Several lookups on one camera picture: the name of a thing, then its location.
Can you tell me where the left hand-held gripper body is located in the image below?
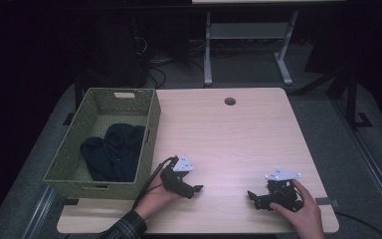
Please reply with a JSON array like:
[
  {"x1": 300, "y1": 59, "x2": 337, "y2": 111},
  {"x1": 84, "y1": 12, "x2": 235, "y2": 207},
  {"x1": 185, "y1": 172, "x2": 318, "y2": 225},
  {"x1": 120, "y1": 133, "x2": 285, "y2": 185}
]
[{"x1": 160, "y1": 152, "x2": 196, "y2": 197}]

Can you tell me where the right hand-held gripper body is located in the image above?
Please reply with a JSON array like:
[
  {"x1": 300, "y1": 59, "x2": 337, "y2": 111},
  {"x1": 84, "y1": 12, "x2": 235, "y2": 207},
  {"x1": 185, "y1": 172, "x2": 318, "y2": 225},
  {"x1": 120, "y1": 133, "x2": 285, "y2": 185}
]
[{"x1": 264, "y1": 166, "x2": 305, "y2": 213}]

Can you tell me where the person's left hand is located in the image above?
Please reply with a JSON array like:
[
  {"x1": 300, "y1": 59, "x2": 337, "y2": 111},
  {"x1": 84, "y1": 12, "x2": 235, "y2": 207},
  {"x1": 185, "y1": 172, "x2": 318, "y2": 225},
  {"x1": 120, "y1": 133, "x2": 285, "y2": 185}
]
[{"x1": 133, "y1": 172, "x2": 184, "y2": 220}]

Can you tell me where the person's right hand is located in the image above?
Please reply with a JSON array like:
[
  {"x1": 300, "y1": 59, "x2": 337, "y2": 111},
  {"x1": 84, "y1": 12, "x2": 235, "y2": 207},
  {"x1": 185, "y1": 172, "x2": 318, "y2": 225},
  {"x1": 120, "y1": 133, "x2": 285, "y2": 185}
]
[{"x1": 269, "y1": 178, "x2": 326, "y2": 239}]

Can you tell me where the dark navy cloth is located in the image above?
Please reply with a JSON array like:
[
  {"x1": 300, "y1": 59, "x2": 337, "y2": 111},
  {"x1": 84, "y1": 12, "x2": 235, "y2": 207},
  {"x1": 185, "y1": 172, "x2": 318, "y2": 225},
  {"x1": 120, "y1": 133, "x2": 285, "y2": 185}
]
[{"x1": 80, "y1": 122, "x2": 146, "y2": 183}]

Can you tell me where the green woven basket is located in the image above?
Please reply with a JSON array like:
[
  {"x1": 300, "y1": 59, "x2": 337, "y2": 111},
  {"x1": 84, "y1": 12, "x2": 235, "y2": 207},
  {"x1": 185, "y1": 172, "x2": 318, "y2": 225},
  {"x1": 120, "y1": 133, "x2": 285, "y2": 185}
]
[{"x1": 43, "y1": 87, "x2": 162, "y2": 201}]

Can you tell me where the black metal stand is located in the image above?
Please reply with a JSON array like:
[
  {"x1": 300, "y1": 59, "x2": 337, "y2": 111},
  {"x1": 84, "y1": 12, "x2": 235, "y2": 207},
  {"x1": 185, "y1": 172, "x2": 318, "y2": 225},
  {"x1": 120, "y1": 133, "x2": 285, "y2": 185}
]
[{"x1": 287, "y1": 64, "x2": 374, "y2": 131}]

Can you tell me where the dark computer tower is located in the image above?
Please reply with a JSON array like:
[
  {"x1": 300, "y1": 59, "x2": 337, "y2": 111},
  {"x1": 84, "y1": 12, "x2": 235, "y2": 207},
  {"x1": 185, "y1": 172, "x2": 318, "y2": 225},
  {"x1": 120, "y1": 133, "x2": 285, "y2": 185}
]
[{"x1": 78, "y1": 13, "x2": 151, "y2": 90}]

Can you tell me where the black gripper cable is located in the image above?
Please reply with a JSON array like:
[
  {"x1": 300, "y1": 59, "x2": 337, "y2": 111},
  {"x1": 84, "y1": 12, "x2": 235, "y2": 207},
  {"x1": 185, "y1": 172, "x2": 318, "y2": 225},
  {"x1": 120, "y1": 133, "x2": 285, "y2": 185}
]
[{"x1": 131, "y1": 155, "x2": 179, "y2": 211}]

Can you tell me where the grey table edge bracket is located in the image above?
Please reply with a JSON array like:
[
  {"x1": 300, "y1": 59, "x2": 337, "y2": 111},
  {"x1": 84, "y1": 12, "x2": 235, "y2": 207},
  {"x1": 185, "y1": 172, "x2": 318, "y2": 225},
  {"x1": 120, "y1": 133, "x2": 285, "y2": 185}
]
[{"x1": 314, "y1": 196, "x2": 340, "y2": 209}]

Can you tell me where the black floor cable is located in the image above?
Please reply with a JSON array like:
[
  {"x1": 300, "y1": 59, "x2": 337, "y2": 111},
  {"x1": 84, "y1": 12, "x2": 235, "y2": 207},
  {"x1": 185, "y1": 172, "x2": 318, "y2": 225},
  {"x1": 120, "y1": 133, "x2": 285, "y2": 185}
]
[{"x1": 333, "y1": 210, "x2": 382, "y2": 239}]

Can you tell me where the tangle of floor cables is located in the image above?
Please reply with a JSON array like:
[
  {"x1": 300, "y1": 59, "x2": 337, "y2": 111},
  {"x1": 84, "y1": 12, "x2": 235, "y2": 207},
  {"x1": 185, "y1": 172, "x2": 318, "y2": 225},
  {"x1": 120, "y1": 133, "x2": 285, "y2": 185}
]
[{"x1": 131, "y1": 34, "x2": 207, "y2": 90}]

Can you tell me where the grey metal desk frame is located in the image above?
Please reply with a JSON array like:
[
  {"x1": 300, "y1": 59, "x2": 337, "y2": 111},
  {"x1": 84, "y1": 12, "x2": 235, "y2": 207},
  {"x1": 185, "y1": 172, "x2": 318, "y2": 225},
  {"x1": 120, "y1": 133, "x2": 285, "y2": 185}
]
[{"x1": 203, "y1": 10, "x2": 300, "y2": 88}]

